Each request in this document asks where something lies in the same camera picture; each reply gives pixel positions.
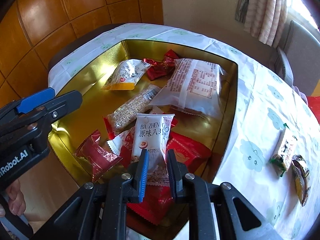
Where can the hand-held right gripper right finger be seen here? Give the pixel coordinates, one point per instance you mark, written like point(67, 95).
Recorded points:
point(172, 177)

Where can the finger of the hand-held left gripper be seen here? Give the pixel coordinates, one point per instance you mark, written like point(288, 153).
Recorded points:
point(37, 100)
point(62, 105)

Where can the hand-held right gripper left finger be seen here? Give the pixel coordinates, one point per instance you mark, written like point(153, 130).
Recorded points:
point(143, 177)

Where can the dark red small snack packet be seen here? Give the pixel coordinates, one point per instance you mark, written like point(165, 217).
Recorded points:
point(97, 155)

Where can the maroon box with gold interior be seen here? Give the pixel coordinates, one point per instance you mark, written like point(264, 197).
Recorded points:
point(207, 127)

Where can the long grain bar packet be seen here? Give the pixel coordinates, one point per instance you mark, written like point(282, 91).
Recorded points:
point(132, 107)

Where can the clear yellow-edged cake packet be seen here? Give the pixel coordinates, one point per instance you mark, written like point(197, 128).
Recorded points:
point(125, 72)

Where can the shiny red foil snack packet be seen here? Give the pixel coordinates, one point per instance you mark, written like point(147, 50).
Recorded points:
point(157, 70)

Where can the person's left hand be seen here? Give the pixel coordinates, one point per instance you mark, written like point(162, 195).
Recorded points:
point(16, 200)

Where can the red and white snack packet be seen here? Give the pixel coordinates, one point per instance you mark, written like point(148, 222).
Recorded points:
point(123, 145)

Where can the large clear biscuit packet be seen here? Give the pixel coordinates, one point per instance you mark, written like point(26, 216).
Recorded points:
point(195, 85)

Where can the cloud printed white tablecloth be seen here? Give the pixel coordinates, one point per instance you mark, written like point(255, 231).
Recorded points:
point(255, 120)

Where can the green-edged cracker packet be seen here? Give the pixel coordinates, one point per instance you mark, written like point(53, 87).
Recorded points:
point(285, 150)

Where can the dark brown and yellow packet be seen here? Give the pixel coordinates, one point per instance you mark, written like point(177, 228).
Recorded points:
point(301, 180)

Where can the red plastic bag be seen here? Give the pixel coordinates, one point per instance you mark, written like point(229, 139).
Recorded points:
point(314, 110)

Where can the upholstered armchair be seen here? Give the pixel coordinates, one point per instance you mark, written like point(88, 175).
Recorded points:
point(300, 45)

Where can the striped beige curtain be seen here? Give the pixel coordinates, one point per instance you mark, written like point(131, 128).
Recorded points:
point(267, 10)

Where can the window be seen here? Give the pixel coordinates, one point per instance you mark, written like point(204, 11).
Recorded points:
point(305, 7)

